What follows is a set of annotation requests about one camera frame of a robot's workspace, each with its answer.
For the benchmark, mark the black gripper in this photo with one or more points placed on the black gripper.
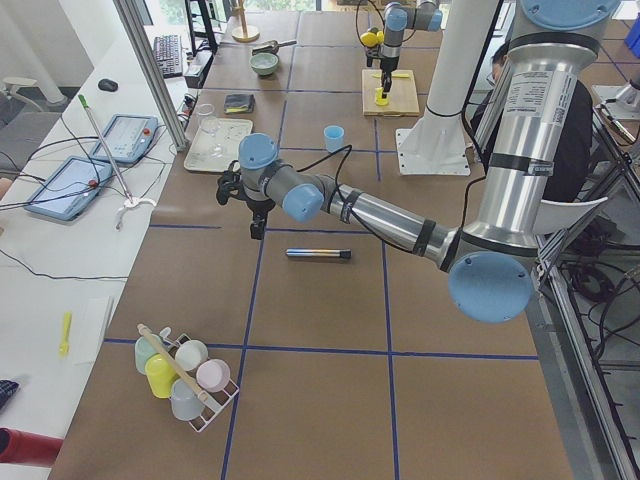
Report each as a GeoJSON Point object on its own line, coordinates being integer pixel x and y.
{"type": "Point", "coordinates": [259, 207]}
{"type": "Point", "coordinates": [386, 64]}

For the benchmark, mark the steel muddler black tip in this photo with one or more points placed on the steel muddler black tip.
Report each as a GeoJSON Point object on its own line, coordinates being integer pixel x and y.
{"type": "Point", "coordinates": [319, 254]}

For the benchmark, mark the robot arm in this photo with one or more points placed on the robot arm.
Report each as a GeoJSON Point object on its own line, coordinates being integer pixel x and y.
{"type": "Point", "coordinates": [425, 16]}
{"type": "Point", "coordinates": [488, 261]}

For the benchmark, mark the yellow lemon near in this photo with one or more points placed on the yellow lemon near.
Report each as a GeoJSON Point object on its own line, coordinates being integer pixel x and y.
{"type": "Point", "coordinates": [372, 37]}

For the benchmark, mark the light blue cup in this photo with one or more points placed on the light blue cup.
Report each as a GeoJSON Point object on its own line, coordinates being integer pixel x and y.
{"type": "Point", "coordinates": [333, 138]}

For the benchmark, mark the white cup in rack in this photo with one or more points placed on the white cup in rack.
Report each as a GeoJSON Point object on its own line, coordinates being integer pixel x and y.
{"type": "Point", "coordinates": [191, 354]}

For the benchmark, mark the pink cup in rack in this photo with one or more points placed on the pink cup in rack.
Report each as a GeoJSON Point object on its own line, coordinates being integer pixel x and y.
{"type": "Point", "coordinates": [213, 375]}

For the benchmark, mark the green cup in rack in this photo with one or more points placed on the green cup in rack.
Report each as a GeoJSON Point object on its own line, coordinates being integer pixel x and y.
{"type": "Point", "coordinates": [143, 351]}

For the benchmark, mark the yellow cup in rack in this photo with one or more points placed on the yellow cup in rack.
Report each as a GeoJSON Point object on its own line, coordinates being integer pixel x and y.
{"type": "Point", "coordinates": [160, 376]}

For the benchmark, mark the white cup rack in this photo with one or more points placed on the white cup rack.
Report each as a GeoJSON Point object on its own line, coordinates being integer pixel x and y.
{"type": "Point", "coordinates": [214, 402]}

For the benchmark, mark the grey-blue cup in rack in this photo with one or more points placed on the grey-blue cup in rack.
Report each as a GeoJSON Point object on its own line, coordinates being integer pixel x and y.
{"type": "Point", "coordinates": [184, 403]}

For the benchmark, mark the yellow plastic knife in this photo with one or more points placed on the yellow plastic knife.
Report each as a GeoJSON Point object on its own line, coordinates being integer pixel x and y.
{"type": "Point", "coordinates": [394, 75]}

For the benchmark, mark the wooden cutting board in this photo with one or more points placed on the wooden cutting board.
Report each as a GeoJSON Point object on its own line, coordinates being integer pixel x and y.
{"type": "Point", "coordinates": [403, 100]}

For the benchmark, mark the cream bear tray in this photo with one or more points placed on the cream bear tray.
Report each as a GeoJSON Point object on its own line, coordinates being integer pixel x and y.
{"type": "Point", "coordinates": [229, 135]}

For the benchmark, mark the steel ice scoop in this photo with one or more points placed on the steel ice scoop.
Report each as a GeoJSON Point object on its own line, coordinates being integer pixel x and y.
{"type": "Point", "coordinates": [272, 46]}

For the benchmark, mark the wine glass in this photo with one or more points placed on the wine glass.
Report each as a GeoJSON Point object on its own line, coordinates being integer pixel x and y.
{"type": "Point", "coordinates": [209, 124]}

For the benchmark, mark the green bowl of ice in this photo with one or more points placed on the green bowl of ice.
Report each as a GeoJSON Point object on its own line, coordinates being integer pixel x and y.
{"type": "Point", "coordinates": [264, 64]}

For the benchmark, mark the grey folded cloth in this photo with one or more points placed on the grey folded cloth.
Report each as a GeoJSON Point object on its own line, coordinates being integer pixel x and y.
{"type": "Point", "coordinates": [239, 103]}

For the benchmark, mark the silver rod with claw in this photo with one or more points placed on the silver rod with claw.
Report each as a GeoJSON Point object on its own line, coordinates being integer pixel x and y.
{"type": "Point", "coordinates": [131, 202]}

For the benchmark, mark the teach pendant far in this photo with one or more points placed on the teach pendant far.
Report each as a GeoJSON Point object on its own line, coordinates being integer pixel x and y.
{"type": "Point", "coordinates": [129, 137]}

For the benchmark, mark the teach pendant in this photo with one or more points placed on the teach pendant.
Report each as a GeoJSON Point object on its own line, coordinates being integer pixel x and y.
{"type": "Point", "coordinates": [129, 137]}
{"type": "Point", "coordinates": [70, 189]}

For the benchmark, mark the wooden mug tree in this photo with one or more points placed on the wooden mug tree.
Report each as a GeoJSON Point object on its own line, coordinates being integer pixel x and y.
{"type": "Point", "coordinates": [244, 33]}

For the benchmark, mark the teach pendant near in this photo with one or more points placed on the teach pendant near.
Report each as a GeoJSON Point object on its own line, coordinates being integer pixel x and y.
{"type": "Point", "coordinates": [70, 189]}

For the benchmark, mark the black keyboard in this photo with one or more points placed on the black keyboard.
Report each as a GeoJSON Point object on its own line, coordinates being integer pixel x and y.
{"type": "Point", "coordinates": [167, 51]}

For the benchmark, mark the person in black shirt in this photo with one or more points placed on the person in black shirt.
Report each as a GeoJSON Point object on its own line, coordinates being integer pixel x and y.
{"type": "Point", "coordinates": [573, 151]}

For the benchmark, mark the black computer mouse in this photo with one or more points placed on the black computer mouse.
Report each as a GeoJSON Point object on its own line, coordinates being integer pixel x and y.
{"type": "Point", "coordinates": [108, 85]}

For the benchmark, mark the yellow tool on desk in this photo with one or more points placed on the yellow tool on desk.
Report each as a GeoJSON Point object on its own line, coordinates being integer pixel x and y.
{"type": "Point", "coordinates": [63, 348]}

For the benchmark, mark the aluminium frame post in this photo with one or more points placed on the aluminium frame post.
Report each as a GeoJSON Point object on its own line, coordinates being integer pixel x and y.
{"type": "Point", "coordinates": [134, 28]}

